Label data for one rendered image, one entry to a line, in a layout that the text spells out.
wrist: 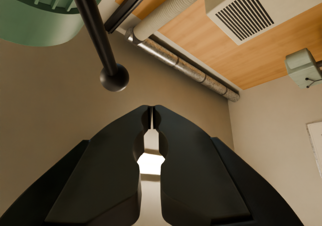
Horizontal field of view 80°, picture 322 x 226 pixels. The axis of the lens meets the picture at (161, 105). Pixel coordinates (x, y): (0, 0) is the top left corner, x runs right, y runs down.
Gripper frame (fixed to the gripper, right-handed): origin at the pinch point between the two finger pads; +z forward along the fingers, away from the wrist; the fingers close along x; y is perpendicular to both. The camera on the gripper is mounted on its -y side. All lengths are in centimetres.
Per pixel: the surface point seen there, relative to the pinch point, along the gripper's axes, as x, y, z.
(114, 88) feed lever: -4.5, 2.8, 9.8
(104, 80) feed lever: -5.5, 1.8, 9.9
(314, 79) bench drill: 163, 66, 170
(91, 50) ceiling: -57, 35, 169
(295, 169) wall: 172, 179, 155
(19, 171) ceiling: -82, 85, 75
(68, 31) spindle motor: -11.6, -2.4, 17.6
